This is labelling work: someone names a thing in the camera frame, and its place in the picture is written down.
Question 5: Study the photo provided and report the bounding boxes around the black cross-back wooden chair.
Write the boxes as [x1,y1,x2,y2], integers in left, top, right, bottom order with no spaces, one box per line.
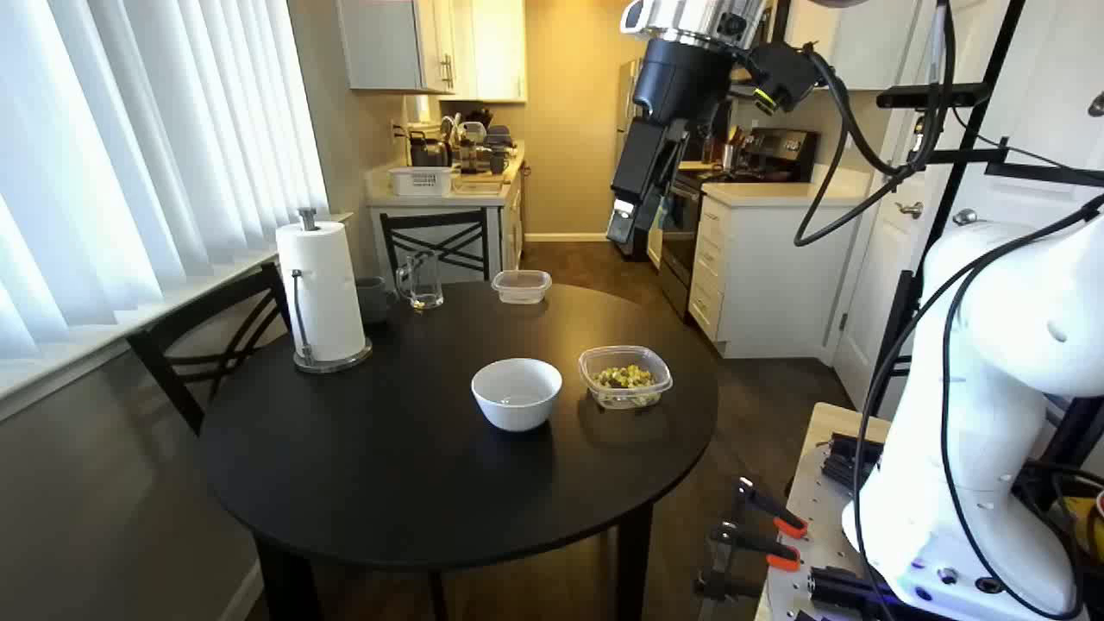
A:
[377,204,493,287]
[123,258,294,440]

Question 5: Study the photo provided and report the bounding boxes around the kitchen counter with white top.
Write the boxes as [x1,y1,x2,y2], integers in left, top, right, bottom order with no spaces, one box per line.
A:
[361,142,530,283]

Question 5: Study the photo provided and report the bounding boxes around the black box on stand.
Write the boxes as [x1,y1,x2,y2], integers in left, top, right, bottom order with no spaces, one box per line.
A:
[817,430,889,495]

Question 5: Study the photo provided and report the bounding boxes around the yellow food pieces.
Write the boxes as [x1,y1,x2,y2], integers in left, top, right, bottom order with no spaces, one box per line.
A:
[595,363,655,395]

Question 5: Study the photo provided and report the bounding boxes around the white wall cabinet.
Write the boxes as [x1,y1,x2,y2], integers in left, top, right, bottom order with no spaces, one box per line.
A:
[333,0,458,98]

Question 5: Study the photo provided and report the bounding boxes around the white door with handle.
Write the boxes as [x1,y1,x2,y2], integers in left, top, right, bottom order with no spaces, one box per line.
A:
[829,159,963,410]

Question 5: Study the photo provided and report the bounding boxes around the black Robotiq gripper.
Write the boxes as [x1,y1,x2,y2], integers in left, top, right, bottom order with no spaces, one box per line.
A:
[602,38,733,261]

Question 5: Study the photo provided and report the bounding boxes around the cream wall cabinet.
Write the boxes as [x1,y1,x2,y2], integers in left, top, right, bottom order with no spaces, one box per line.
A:
[447,0,530,106]

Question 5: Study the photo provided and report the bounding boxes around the white tub on counter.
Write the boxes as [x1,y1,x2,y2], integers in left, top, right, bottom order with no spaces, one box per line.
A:
[386,166,454,199]

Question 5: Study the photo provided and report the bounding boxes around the clear plastic lunchbox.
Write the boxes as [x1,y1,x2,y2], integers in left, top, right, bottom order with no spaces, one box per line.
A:
[576,342,676,413]

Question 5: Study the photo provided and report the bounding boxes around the white vertical window blinds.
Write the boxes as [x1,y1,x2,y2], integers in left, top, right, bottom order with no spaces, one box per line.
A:
[0,0,333,363]

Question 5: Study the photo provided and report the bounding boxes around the round black wooden table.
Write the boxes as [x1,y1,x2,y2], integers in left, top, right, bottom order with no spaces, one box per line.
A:
[196,275,720,621]

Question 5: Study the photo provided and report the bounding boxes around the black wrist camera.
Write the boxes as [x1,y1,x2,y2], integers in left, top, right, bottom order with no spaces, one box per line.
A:
[741,38,829,118]

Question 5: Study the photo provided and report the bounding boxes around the light wooden robot stand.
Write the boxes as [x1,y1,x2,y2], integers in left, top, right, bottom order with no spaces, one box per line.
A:
[751,400,895,621]

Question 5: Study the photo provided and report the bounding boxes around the black metal camera frame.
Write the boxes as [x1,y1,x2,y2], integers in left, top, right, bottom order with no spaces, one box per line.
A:
[871,0,1104,407]

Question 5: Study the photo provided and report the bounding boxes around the dark countertop appliances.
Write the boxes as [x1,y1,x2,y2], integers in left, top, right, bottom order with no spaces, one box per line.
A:
[403,103,521,175]

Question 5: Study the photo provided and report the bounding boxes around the white paper towel roll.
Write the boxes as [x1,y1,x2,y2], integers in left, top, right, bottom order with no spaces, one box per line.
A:
[273,216,368,366]

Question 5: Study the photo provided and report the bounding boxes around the clear drinking glass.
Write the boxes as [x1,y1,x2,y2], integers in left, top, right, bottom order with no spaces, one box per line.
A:
[403,252,447,315]

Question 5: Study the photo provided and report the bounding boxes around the black clamp orange handle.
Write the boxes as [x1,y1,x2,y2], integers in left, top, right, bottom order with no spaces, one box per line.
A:
[730,473,812,547]
[707,518,803,578]

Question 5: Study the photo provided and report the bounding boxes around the white base cabinet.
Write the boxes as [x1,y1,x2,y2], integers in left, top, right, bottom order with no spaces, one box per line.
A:
[687,164,871,363]

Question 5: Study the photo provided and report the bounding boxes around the white ceramic bowl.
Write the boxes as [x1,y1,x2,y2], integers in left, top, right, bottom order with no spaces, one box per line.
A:
[465,356,565,434]

